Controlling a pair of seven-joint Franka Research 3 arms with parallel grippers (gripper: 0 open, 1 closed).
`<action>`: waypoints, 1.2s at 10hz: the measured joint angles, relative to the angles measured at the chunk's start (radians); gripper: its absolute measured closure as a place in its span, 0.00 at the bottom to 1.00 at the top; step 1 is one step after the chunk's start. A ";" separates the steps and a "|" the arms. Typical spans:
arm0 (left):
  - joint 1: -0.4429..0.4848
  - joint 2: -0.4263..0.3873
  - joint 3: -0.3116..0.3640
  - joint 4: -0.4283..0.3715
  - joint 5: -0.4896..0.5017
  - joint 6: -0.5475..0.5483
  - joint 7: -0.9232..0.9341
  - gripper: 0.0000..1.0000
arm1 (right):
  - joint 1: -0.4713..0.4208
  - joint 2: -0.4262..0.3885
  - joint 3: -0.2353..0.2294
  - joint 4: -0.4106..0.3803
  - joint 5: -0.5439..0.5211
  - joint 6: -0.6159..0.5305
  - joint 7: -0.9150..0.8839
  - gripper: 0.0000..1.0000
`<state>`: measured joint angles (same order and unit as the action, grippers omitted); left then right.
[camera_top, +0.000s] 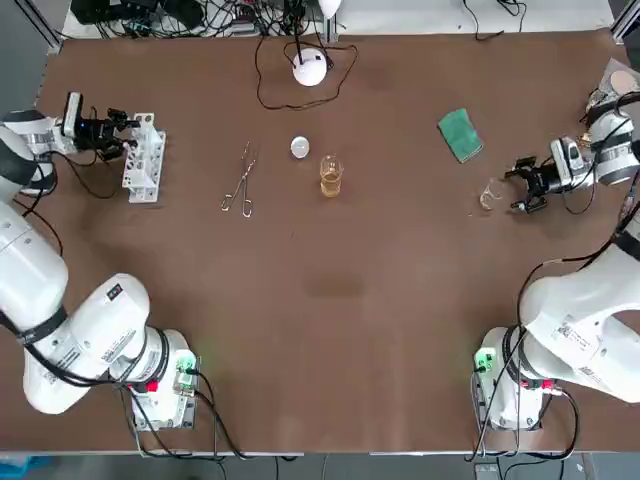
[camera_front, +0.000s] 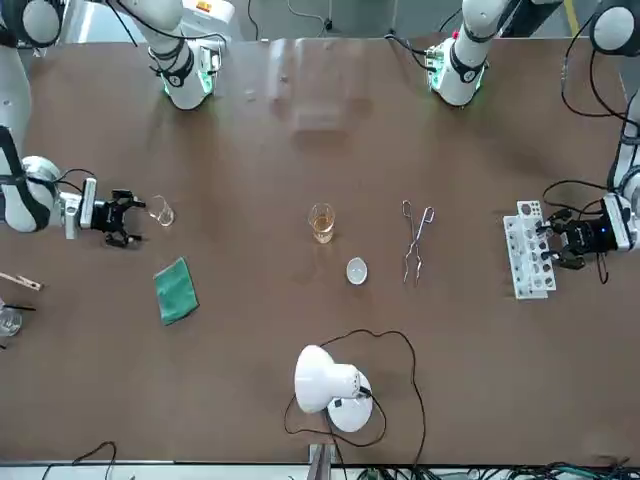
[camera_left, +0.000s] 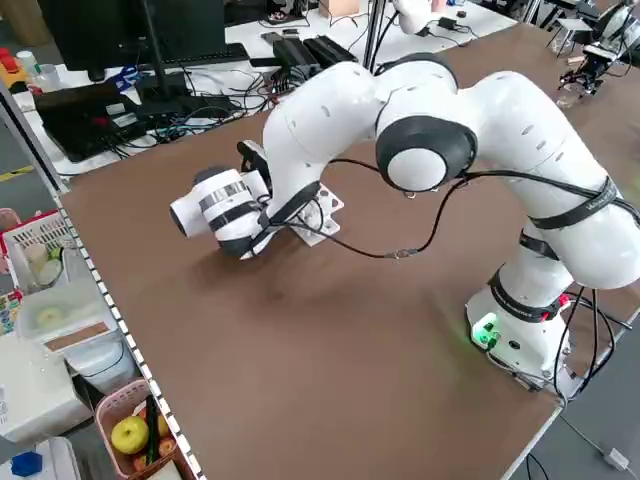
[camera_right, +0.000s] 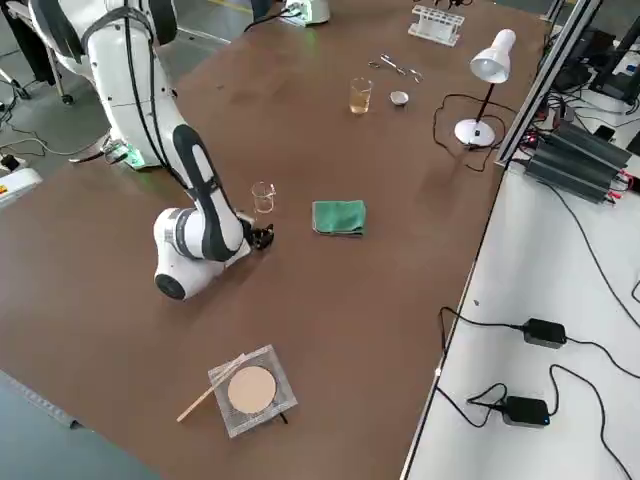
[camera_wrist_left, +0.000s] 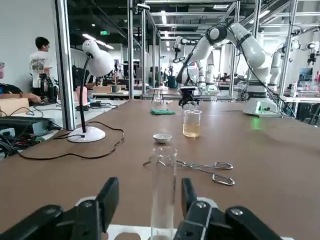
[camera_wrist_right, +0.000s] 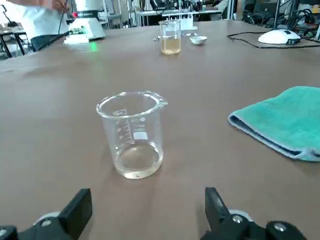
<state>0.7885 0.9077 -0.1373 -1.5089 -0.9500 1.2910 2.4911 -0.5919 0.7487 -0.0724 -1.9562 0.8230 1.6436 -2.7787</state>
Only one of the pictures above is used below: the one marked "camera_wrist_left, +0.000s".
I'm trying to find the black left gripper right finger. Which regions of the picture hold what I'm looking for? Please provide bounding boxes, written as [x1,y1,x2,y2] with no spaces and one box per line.
[173,177,297,240]

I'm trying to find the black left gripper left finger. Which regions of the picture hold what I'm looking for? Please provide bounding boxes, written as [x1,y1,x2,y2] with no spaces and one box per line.
[0,176,120,240]

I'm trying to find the small glass beaker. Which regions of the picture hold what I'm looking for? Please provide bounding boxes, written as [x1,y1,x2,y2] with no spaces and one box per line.
[185,101,200,113]

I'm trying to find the clear glass test tube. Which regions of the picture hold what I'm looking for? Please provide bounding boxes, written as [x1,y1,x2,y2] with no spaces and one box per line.
[150,146,178,240]

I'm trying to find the green sponge cloth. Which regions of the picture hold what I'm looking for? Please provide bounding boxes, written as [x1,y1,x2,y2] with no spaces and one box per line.
[149,107,176,116]

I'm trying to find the glass beaker with amber liquid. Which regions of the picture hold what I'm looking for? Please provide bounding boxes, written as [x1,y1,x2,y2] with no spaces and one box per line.
[182,109,203,139]

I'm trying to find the small white dish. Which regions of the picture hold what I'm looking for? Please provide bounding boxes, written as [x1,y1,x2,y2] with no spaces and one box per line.
[152,133,173,145]

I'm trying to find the metal crucible tongs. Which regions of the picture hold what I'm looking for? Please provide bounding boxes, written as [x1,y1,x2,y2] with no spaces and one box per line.
[142,159,236,187]

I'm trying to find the pink cup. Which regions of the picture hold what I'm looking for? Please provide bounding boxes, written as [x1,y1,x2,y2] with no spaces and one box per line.
[75,86,89,107]

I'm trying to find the black power supply box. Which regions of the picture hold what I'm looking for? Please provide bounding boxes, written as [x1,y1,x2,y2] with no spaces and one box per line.
[0,116,56,137]

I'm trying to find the cardboard box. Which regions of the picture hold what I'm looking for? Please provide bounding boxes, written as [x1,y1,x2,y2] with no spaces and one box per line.
[0,93,30,117]

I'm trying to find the person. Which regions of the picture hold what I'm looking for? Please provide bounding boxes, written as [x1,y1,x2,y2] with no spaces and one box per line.
[0,83,42,107]
[28,36,53,97]

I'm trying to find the black lamp cable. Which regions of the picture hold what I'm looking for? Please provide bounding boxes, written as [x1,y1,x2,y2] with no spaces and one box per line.
[18,121,125,160]

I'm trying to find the aluminium frame post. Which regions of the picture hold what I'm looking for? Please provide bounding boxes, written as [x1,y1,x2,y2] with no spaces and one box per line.
[126,0,135,100]
[54,0,77,131]

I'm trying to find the desk cable tangle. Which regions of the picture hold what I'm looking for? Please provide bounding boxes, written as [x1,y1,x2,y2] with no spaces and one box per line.
[0,129,56,161]

